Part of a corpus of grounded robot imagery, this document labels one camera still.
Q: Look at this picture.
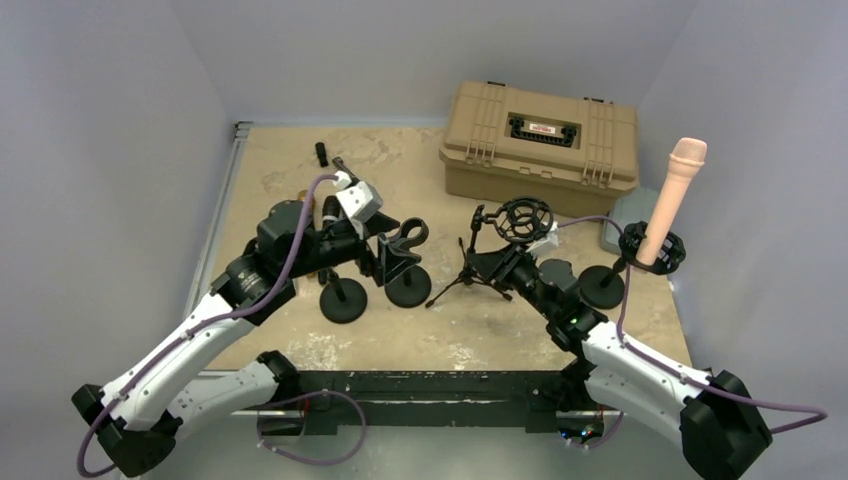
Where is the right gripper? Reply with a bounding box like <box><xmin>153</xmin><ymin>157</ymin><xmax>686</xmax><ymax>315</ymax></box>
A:
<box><xmin>467</xmin><ymin>239</ymin><xmax>555</xmax><ymax>321</ymax></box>

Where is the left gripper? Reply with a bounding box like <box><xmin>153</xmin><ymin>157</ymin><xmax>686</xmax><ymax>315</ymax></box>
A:
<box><xmin>285</xmin><ymin>208</ymin><xmax>419</xmax><ymax>282</ymax></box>

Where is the black round-base mic stand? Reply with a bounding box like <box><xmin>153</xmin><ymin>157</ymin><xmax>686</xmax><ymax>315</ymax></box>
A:
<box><xmin>384</xmin><ymin>217</ymin><xmax>432</xmax><ymax>309</ymax></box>

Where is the black tripod shock-mount stand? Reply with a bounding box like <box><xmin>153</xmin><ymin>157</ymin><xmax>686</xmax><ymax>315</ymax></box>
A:
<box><xmin>425</xmin><ymin>196</ymin><xmax>554</xmax><ymax>308</ymax></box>

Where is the black clip mic stand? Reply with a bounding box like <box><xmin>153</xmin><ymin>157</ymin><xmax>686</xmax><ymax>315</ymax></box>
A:
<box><xmin>319</xmin><ymin>270</ymin><xmax>368</xmax><ymax>324</ymax></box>

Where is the black microphone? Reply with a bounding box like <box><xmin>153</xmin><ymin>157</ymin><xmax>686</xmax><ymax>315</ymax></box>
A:
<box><xmin>321</xmin><ymin>195</ymin><xmax>342</xmax><ymax>230</ymax></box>

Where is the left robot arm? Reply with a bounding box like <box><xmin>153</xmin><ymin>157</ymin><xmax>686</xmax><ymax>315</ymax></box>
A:
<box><xmin>72</xmin><ymin>200</ymin><xmax>428</xmax><ymax>478</ymax></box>

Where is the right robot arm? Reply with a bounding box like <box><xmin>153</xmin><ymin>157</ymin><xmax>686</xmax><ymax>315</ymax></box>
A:
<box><xmin>466</xmin><ymin>245</ymin><xmax>773</xmax><ymax>479</ymax></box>

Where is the pink microphone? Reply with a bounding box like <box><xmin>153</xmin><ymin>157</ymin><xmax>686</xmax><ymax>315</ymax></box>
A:
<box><xmin>636</xmin><ymin>137</ymin><xmax>708</xmax><ymax>265</ymax></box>

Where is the tan plastic case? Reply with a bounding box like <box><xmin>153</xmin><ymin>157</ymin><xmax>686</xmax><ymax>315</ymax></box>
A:
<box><xmin>439</xmin><ymin>81</ymin><xmax>640</xmax><ymax>217</ymax></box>

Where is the small black cylinder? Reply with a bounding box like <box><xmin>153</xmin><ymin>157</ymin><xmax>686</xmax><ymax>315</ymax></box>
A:
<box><xmin>315</xmin><ymin>142</ymin><xmax>329</xmax><ymax>168</ymax></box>

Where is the grey pad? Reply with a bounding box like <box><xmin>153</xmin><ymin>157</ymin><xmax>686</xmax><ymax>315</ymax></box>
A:
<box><xmin>600</xmin><ymin>187</ymin><xmax>659</xmax><ymax>255</ymax></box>

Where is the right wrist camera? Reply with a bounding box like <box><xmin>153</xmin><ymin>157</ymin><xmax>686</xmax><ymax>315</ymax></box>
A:
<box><xmin>527</xmin><ymin>221</ymin><xmax>560</xmax><ymax>259</ymax></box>

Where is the black shock-mount round stand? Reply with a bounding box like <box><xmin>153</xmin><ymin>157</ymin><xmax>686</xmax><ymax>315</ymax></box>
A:
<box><xmin>578</xmin><ymin>221</ymin><xmax>687</xmax><ymax>310</ymax></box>

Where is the dark metal L bracket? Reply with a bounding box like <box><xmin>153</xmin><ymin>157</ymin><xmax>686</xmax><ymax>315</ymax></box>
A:
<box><xmin>331</xmin><ymin>156</ymin><xmax>359</xmax><ymax>183</ymax></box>

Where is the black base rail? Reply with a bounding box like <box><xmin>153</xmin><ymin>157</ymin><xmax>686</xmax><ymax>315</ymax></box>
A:
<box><xmin>260</xmin><ymin>370</ymin><xmax>619</xmax><ymax>439</ymax></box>

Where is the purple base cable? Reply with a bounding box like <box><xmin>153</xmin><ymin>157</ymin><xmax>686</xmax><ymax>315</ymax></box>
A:
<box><xmin>255</xmin><ymin>387</ymin><xmax>371</xmax><ymax>468</ymax></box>

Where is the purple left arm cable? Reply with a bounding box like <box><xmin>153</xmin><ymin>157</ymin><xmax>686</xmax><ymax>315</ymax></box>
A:
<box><xmin>76</xmin><ymin>174</ymin><xmax>339</xmax><ymax>480</ymax></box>

